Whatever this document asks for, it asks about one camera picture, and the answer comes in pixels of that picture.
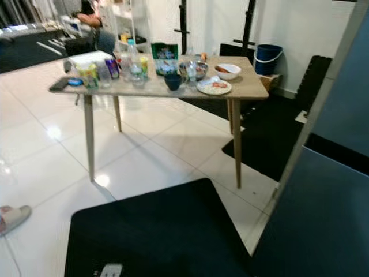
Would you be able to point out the dark grey fridge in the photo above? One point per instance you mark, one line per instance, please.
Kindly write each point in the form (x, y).
(323, 231)

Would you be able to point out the black smartphone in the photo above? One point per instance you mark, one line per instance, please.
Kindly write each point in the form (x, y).
(59, 84)

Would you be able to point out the dark room rug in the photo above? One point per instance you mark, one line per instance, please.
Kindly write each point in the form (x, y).
(29, 52)

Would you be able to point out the small blue tin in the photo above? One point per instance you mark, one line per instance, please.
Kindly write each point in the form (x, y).
(75, 82)

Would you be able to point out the yellow green paper cup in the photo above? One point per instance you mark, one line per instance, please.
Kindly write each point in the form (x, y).
(89, 75)

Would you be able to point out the white flat box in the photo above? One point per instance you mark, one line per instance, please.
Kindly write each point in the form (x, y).
(89, 57)

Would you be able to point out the black bin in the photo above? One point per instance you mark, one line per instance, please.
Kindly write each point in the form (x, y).
(78, 46)

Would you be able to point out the clear glass tumbler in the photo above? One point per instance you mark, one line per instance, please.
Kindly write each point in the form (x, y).
(104, 76)

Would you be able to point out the purple drink can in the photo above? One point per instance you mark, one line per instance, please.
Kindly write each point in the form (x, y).
(112, 68)

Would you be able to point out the clear glass jar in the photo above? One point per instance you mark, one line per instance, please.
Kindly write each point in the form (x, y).
(124, 66)

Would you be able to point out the seated person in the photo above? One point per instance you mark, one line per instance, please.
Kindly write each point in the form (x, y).
(89, 17)

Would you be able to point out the tall clear water bottle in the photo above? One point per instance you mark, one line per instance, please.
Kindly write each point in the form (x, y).
(136, 63)

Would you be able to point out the yellow drink can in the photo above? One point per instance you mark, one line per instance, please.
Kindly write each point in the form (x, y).
(145, 67)

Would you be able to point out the white robot torso part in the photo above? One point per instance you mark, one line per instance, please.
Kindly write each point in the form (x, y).
(111, 270)

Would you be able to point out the white shelf unit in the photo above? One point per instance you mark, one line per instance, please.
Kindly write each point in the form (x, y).
(124, 17)

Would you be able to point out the dark blue cup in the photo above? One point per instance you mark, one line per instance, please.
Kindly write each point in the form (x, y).
(172, 81)

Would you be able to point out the dark green box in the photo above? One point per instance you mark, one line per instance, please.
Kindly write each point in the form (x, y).
(165, 57)

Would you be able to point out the small clear plastic bottle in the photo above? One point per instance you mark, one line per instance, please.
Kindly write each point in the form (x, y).
(190, 75)

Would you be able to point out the shiny metal bowl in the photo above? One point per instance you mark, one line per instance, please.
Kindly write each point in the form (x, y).
(202, 70)

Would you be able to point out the clear plastic wrap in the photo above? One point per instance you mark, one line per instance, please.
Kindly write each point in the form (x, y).
(206, 81)

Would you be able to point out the black stand pole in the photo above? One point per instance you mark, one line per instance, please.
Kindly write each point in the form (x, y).
(183, 23)
(247, 23)

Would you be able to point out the patterned round plate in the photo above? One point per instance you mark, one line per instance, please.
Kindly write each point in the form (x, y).
(212, 91)

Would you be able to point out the small orange object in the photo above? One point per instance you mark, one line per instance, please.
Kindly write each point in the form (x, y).
(203, 56)

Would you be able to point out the orange food packet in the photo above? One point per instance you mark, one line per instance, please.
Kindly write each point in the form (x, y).
(219, 85)

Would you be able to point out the reddish food piece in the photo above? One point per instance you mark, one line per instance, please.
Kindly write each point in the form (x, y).
(222, 68)

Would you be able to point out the white bowl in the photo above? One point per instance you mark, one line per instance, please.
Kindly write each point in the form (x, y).
(230, 75)

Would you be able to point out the black low box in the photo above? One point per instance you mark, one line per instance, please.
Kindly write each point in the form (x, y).
(233, 50)

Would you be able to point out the light wooden table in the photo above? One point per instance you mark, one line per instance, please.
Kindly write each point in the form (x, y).
(248, 86)

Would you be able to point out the black flat floor mat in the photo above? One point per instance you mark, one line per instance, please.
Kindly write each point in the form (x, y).
(265, 144)

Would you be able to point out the small wooden crate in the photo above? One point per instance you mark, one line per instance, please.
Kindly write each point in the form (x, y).
(270, 82)

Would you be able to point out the blue plastic bucket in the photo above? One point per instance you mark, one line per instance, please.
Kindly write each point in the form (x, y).
(268, 57)

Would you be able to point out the black foam puzzle mat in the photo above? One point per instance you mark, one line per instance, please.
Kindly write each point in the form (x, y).
(314, 75)

